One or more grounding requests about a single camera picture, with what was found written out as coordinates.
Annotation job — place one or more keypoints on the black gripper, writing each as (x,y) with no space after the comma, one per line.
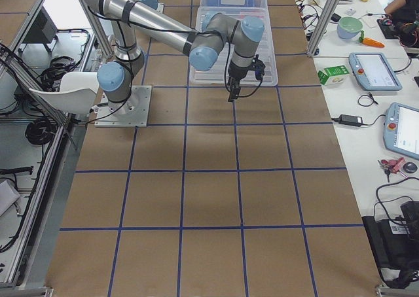
(234,74)

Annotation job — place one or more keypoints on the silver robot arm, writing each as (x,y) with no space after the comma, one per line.
(201,47)

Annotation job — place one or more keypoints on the green white carton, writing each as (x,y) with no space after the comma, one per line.
(333,75)

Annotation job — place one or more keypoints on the black power brick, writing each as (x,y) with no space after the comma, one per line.
(350,120)

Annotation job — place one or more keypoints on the green bowl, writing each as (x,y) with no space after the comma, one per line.
(348,27)

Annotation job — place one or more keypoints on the teach pendant tablet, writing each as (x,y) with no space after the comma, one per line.
(373,72)

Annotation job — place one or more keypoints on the toy carrot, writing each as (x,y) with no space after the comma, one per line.
(369,42)

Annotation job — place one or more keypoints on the white chair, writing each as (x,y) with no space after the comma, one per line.
(76,95)

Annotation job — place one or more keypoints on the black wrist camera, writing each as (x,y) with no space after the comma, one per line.
(258,68)

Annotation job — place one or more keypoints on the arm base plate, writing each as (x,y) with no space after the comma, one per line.
(134,113)

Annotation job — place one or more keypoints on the aluminium frame post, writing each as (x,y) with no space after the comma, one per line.
(317,35)

